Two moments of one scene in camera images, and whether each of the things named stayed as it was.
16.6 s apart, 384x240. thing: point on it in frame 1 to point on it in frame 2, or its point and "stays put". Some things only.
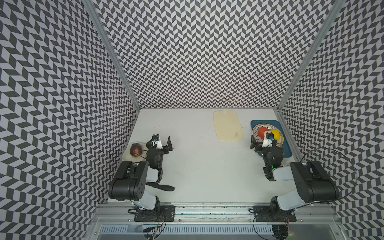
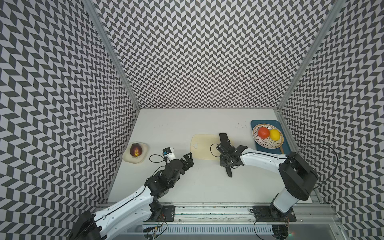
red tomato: [261, 131] stays put
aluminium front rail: [124, 212] stays put
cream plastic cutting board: [228, 127] to [203, 146]
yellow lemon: [277, 135] stays put
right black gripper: [253, 142] to [222, 163]
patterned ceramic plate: [257, 138] stays put
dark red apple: [136, 149] stays put
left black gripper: [165, 149] to [189, 161]
